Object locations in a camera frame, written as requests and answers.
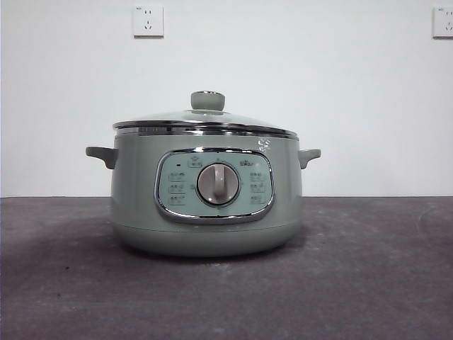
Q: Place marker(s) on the sage green electric cooking pot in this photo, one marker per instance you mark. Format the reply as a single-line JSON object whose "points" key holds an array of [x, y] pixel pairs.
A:
{"points": [[141, 198]]}

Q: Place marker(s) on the glass lid with green knob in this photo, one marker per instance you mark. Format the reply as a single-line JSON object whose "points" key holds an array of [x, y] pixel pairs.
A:
{"points": [[207, 101]]}

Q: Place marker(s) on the white wall socket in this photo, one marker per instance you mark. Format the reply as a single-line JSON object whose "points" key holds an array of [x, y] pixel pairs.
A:
{"points": [[443, 22], [148, 21]]}

